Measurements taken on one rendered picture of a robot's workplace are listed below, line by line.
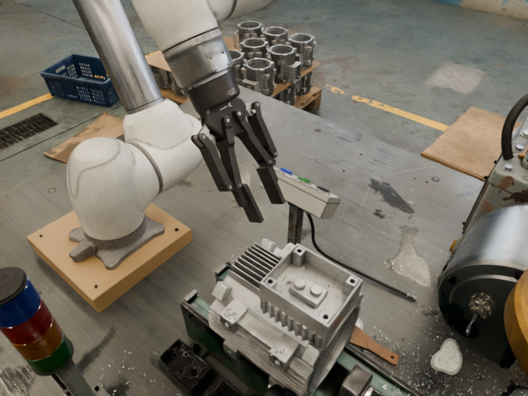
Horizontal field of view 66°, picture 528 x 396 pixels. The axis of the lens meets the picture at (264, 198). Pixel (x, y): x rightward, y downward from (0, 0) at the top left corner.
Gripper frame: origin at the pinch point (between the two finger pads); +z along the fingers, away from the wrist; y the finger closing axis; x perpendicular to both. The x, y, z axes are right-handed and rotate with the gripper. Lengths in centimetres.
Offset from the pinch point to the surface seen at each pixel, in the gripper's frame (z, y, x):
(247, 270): 9.6, -8.0, 1.1
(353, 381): 9.0, -19.8, -27.3
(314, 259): 11.1, -1.3, -7.7
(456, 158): 88, 193, 56
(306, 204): 11.5, 15.7, 7.2
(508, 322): 7.7, -9.5, -38.1
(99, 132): -8, 80, 251
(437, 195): 41, 69, 7
